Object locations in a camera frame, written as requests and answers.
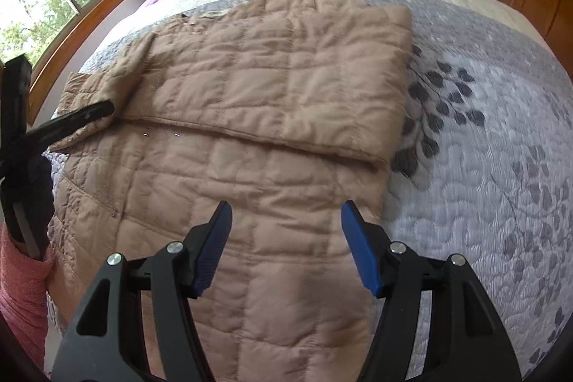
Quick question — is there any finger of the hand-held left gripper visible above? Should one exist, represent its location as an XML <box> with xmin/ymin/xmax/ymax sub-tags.
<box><xmin>26</xmin><ymin>100</ymin><xmax>117</xmax><ymax>151</ymax></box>

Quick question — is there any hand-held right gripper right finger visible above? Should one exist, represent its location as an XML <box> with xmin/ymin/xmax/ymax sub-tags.
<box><xmin>340</xmin><ymin>199</ymin><xmax>522</xmax><ymax>382</ymax></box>

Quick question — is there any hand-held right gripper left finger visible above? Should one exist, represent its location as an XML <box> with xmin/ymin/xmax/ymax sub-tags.
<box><xmin>53</xmin><ymin>200</ymin><xmax>233</xmax><ymax>382</ymax></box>

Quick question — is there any tan quilted jacket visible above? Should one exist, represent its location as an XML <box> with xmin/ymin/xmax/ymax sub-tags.
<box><xmin>45</xmin><ymin>0</ymin><xmax>415</xmax><ymax>382</ymax></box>

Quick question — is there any person's left forearm pink sleeve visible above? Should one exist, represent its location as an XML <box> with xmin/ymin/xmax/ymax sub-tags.
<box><xmin>0</xmin><ymin>224</ymin><xmax>60</xmax><ymax>367</ymax></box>

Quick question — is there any person's left hand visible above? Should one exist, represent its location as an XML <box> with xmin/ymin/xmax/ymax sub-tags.
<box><xmin>24</xmin><ymin>154</ymin><xmax>55</xmax><ymax>260</ymax></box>

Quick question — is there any grey floral quilted bedspread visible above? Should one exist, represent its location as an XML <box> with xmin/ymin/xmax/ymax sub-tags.
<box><xmin>45</xmin><ymin>0</ymin><xmax>573</xmax><ymax>382</ymax></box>

